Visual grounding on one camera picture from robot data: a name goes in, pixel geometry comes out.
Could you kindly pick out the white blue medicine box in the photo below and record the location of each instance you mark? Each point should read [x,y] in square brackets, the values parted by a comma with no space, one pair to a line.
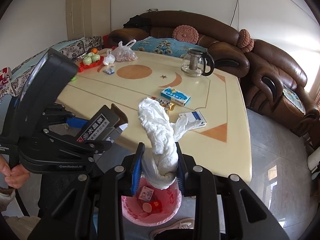
[195,119]

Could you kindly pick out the small pink box in bin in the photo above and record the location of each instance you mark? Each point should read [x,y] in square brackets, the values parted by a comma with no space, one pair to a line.
[145,194]

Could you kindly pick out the pink round cushion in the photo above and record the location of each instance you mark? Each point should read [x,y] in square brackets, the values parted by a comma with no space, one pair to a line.
[245,42]
[186,33]

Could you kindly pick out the small blue candy wrappers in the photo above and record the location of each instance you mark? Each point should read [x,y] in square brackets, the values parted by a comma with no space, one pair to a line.
[109,70]

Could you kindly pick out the beige cabinet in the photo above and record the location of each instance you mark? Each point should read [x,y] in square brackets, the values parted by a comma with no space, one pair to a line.
[87,18]

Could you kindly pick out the pink lined trash bin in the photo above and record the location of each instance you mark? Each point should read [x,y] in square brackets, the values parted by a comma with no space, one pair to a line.
[160,209]

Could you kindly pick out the blue bear medicine box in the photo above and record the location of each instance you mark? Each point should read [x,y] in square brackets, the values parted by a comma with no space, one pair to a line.
[175,96]

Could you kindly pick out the yellow snack wrapper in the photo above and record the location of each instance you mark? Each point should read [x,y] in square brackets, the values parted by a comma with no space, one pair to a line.
[167,105]

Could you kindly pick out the glass teapot black handle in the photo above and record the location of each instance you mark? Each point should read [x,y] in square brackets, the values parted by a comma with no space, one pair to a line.
[197,62]

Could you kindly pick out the red fruit tray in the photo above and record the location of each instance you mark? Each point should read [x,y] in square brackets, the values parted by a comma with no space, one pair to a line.
[89,60]

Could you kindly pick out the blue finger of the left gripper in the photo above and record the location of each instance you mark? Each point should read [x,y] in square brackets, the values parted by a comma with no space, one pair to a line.
[77,123]

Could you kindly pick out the pink sneaker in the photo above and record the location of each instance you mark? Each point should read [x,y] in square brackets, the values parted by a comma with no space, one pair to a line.
[185,223]

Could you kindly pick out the small white plastic bag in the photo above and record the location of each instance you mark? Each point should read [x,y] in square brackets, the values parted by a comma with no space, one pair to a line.
[109,58]

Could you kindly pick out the white tissue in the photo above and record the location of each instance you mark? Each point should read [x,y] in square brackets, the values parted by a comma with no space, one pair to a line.
[160,162]

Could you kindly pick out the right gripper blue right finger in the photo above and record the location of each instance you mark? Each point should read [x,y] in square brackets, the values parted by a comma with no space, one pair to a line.
[181,170]

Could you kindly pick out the plastic bag of nuts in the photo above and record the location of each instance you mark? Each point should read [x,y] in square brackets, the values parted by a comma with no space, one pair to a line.
[123,52]

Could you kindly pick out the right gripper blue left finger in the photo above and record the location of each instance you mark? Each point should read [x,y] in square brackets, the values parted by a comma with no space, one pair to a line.
[136,168]

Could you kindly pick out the black cigarette box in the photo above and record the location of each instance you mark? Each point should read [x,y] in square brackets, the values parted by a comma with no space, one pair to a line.
[107,124]

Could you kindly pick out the brown leather sofa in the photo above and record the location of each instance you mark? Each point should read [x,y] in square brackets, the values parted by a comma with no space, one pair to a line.
[272,82]

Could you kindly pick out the person left hand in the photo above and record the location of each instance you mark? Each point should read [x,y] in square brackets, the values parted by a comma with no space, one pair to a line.
[14,177]

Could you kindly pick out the blue floral sofa cover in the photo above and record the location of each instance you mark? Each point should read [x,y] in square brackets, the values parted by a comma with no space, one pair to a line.
[165,46]

